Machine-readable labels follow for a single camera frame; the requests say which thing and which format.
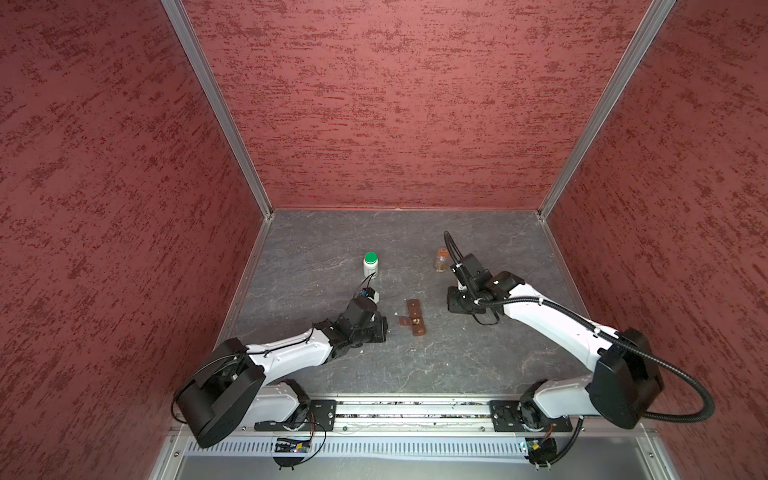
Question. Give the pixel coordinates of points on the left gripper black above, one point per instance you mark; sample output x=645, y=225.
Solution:
x=381, y=327

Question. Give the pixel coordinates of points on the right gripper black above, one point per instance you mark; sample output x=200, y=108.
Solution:
x=453, y=303

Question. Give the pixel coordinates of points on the small clear orange-cap bottle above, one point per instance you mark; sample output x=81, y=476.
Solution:
x=442, y=260

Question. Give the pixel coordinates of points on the brown weekly pill organizer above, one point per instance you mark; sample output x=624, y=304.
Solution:
x=414, y=318

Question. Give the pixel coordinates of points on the white pill bottle green cap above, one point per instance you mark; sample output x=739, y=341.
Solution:
x=370, y=265

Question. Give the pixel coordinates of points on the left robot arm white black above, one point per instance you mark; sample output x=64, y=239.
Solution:
x=239, y=383

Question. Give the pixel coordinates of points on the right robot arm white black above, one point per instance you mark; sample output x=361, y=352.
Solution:
x=620, y=386

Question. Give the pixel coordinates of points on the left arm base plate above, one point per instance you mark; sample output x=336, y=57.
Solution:
x=309, y=416

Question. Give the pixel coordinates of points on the aluminium front rail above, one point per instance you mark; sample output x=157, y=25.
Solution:
x=372, y=415

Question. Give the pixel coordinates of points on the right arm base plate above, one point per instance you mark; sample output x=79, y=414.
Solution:
x=504, y=415

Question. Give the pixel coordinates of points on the left controller board with wires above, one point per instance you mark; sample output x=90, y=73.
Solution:
x=291, y=446

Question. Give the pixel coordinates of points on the controller board with wires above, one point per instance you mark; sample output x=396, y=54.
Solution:
x=291, y=446
x=544, y=452

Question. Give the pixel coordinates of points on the white slotted cable duct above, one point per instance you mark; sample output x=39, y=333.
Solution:
x=491, y=449

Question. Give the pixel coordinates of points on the right controller board with wires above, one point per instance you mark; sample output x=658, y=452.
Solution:
x=544, y=452

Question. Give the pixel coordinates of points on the right aluminium corner post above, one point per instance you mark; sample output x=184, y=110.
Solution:
x=647, y=30

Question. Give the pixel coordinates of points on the aluminium corner post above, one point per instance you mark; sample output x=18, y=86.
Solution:
x=647, y=30
x=190, y=43

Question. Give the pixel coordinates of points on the left aluminium corner post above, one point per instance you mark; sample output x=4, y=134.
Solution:
x=190, y=43

